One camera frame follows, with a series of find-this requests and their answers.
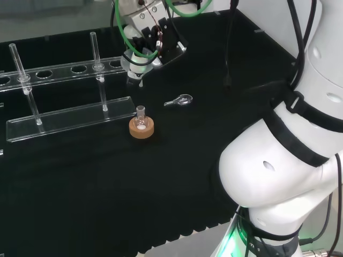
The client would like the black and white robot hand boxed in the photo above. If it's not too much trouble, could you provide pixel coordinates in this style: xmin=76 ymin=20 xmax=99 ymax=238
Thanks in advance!
xmin=123 ymin=24 xmax=163 ymax=88

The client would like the clear acrylic funnel stand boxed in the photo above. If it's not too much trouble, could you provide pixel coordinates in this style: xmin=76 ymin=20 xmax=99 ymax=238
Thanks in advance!
xmin=0 ymin=31 xmax=137 ymax=143

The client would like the small round-bottom glass flask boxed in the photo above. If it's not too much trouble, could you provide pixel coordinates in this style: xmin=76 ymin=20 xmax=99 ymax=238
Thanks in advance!
xmin=133 ymin=105 xmax=147 ymax=131

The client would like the black bench cloth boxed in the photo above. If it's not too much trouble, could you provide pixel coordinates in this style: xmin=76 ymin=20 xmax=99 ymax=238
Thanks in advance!
xmin=0 ymin=9 xmax=298 ymax=257

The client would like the pale base board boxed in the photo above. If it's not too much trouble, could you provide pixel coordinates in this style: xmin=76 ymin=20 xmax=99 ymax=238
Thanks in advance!
xmin=141 ymin=221 xmax=236 ymax=257

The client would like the green cable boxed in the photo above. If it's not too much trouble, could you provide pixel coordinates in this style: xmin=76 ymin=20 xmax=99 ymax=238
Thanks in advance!
xmin=115 ymin=0 xmax=207 ymax=60

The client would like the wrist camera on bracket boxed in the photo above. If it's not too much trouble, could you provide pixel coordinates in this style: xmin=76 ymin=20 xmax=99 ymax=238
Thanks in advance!
xmin=157 ymin=18 xmax=188 ymax=65

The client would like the cork ring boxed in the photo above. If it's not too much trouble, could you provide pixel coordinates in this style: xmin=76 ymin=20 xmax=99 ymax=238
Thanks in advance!
xmin=129 ymin=117 xmax=155 ymax=139

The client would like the black hanging cable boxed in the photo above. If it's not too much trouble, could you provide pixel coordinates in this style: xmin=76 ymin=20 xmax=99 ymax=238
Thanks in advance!
xmin=223 ymin=0 xmax=240 ymax=94

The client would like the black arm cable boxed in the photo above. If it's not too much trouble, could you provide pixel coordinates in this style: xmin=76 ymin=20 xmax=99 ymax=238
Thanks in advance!
xmin=287 ymin=0 xmax=317 ymax=90

